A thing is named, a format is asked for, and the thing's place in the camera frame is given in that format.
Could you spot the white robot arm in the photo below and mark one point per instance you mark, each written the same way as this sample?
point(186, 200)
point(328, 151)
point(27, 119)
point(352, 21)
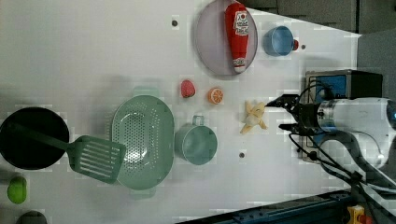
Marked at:
point(348, 160)

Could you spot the green toy fruit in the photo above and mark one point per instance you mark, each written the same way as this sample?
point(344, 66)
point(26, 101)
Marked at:
point(17, 190)

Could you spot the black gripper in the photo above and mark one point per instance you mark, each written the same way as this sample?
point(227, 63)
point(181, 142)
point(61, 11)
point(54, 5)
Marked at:
point(305, 115)

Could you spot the green mug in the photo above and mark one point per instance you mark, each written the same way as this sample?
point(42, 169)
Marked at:
point(195, 142)

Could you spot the black toaster oven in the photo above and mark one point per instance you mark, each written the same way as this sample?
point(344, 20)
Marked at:
point(342, 87)

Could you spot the toy strawberry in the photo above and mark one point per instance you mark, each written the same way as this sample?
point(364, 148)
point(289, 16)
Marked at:
point(187, 89)

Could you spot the yellow orange clamp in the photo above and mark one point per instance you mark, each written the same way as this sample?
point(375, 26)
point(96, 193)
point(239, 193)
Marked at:
point(357, 215)

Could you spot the red toy apple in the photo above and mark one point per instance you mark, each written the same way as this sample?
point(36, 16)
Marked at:
point(295, 44)

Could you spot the green spatula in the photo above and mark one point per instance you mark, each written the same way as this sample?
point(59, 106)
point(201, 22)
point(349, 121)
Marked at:
point(94, 157)

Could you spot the peeled toy banana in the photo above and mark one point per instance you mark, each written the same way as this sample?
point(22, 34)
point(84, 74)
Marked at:
point(254, 117)

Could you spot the blue bowl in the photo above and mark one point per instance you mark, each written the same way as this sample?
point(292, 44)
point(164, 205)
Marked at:
point(278, 41)

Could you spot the green oval colander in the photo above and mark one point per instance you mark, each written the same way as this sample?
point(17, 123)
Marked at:
point(145, 125)

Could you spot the red ketchup bottle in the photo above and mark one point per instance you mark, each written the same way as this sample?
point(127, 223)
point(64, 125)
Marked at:
point(236, 24)

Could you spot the grey round plate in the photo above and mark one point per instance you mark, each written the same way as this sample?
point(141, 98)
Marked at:
point(212, 43)

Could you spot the blue metal frame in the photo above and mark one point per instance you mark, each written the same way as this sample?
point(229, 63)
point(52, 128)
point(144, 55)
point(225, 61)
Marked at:
point(328, 208)

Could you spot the black frying pan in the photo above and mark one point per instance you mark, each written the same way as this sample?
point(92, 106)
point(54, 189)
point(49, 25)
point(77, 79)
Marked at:
point(24, 152)

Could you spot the dark round cup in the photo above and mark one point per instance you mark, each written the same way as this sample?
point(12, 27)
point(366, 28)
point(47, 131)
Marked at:
point(32, 217)

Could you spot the toy orange half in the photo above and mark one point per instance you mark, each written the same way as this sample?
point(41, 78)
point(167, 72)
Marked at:
point(215, 96)

